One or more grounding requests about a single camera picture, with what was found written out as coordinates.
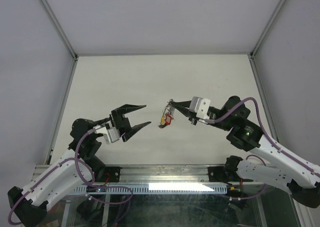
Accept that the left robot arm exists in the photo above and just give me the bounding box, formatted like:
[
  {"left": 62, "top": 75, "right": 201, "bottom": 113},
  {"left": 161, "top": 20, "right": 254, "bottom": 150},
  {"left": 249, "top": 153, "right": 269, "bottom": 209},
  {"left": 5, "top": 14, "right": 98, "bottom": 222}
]
[{"left": 7, "top": 104, "right": 150, "bottom": 227}]

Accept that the left aluminium frame post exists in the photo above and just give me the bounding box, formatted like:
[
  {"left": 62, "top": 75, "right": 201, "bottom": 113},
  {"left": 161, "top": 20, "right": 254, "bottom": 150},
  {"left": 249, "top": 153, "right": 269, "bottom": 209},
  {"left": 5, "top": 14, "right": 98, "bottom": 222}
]
[{"left": 38, "top": 0, "right": 78, "bottom": 61}]

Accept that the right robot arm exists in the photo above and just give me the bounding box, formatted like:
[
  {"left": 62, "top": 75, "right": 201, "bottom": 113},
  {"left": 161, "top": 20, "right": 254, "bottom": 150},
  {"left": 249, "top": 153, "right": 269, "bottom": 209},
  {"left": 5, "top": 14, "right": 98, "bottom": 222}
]
[{"left": 168, "top": 96, "right": 320, "bottom": 208}]

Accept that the aluminium mounting rail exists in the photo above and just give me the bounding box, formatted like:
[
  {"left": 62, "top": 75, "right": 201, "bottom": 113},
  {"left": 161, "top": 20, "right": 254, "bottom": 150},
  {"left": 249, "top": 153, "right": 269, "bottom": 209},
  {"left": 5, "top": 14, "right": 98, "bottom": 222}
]
[{"left": 32, "top": 163, "right": 226, "bottom": 186}]

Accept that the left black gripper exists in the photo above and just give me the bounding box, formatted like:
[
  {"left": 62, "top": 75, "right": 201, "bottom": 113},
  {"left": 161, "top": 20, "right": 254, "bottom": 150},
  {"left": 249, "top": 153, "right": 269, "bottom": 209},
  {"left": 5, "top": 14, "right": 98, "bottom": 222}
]
[{"left": 96, "top": 105, "right": 151, "bottom": 140}]

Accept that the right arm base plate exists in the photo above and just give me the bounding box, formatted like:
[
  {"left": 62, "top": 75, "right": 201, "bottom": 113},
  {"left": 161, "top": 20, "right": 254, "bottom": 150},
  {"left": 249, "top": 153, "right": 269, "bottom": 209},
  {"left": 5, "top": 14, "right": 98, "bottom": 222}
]
[{"left": 207, "top": 166, "right": 228, "bottom": 183}]

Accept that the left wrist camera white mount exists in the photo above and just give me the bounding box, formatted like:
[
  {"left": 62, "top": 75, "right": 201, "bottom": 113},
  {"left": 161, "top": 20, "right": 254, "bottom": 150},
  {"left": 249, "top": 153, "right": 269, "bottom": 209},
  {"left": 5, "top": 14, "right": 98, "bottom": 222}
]
[{"left": 93, "top": 125, "right": 121, "bottom": 145}]

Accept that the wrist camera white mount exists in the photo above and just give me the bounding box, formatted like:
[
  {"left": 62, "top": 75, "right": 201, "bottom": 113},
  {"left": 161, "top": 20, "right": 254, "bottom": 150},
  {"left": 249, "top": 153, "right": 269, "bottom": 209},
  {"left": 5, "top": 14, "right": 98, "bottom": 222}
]
[
  {"left": 93, "top": 125, "right": 121, "bottom": 145},
  {"left": 189, "top": 96, "right": 211, "bottom": 124}
]

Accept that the aluminium frame post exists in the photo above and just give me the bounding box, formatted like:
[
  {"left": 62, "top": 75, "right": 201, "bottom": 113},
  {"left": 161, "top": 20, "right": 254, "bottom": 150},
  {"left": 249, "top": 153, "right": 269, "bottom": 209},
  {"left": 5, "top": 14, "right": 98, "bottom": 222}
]
[
  {"left": 250, "top": 0, "right": 288, "bottom": 59},
  {"left": 38, "top": 0, "right": 78, "bottom": 61}
]

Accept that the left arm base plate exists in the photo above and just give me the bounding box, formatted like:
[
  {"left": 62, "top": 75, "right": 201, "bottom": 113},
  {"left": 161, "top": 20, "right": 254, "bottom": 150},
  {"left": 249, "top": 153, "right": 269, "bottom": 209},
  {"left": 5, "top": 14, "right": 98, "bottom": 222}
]
[{"left": 96, "top": 166, "right": 122, "bottom": 184}]

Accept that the right aluminium frame post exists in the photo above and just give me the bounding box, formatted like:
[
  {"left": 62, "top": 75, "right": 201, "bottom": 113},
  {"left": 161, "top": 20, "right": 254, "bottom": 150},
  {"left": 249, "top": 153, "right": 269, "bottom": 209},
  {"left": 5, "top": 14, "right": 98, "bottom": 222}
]
[{"left": 250, "top": 0, "right": 288, "bottom": 59}]

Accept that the slotted white cable duct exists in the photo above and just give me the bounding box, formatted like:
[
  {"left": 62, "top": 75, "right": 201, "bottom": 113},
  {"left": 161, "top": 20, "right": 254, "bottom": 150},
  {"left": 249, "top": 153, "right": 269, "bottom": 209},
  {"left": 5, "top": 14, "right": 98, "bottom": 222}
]
[{"left": 70, "top": 182, "right": 228, "bottom": 195}]

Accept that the large keyring with yellow grip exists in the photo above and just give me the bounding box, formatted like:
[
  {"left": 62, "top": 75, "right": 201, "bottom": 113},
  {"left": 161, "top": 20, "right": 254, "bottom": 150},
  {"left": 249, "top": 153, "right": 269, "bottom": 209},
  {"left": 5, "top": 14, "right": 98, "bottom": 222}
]
[{"left": 158, "top": 99, "right": 175, "bottom": 129}]

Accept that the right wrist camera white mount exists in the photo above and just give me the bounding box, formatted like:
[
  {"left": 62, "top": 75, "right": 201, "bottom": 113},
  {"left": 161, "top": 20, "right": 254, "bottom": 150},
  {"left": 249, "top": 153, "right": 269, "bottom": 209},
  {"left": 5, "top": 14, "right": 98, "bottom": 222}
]
[{"left": 189, "top": 96, "right": 211, "bottom": 124}]

